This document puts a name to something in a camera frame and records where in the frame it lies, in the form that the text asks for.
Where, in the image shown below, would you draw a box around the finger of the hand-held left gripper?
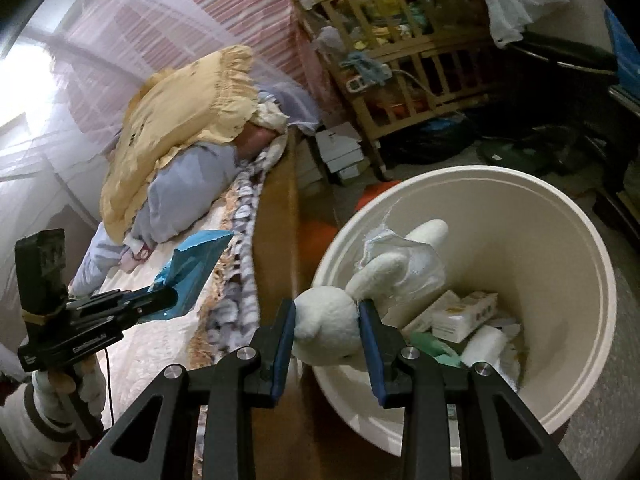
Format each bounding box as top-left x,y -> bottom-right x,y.
105,305 -> 178,335
67,285 -> 176,312

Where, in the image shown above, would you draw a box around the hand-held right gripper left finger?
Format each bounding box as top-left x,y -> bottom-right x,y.
82,299 -> 298,480

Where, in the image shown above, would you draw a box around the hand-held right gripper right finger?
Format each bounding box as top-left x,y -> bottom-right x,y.
358,298 -> 581,480

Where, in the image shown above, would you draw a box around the blue foil packet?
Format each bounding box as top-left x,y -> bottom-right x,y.
151,230 -> 235,320

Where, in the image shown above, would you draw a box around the white green tissue packet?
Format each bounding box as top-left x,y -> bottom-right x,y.
460,324 -> 523,391

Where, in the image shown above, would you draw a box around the cream plastic bucket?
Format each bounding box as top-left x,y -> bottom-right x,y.
302,165 -> 617,468

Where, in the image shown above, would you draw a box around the person's left hand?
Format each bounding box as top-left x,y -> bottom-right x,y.
31,357 -> 103,413

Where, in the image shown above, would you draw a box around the crumpled clear plastic bag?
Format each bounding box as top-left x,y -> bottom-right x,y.
356,222 -> 447,306

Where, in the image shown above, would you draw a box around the patterned fringed blanket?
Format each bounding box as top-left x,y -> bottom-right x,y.
187,135 -> 293,371

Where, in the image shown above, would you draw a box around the grey blanket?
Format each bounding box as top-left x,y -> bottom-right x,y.
70,145 -> 241,301

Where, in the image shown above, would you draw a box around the yellow blanket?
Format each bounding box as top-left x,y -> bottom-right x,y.
99,45 -> 261,243

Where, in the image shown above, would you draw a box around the white cardboard box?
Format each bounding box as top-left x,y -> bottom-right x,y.
324,150 -> 370,173
334,164 -> 375,184
315,127 -> 362,161

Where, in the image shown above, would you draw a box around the dark plastic bag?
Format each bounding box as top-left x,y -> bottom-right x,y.
387,115 -> 476,163

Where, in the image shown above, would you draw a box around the wooden crib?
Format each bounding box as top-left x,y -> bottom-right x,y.
290,0 -> 506,181

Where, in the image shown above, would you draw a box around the white mosquito net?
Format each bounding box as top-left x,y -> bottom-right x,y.
0,0 -> 321,261

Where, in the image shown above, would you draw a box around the pink striped curtain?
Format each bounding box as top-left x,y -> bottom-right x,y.
115,0 -> 311,91

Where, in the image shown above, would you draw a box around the black chair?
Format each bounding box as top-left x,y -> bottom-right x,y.
475,27 -> 640,201

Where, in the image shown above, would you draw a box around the white clothes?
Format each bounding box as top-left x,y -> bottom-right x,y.
435,0 -> 568,48

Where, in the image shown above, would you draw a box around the blue storage box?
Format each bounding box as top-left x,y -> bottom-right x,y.
602,7 -> 640,91

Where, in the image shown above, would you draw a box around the black cable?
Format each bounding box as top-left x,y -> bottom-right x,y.
101,345 -> 121,428

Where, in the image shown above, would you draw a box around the brown wooden bed frame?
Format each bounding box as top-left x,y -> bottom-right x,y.
250,135 -> 321,480

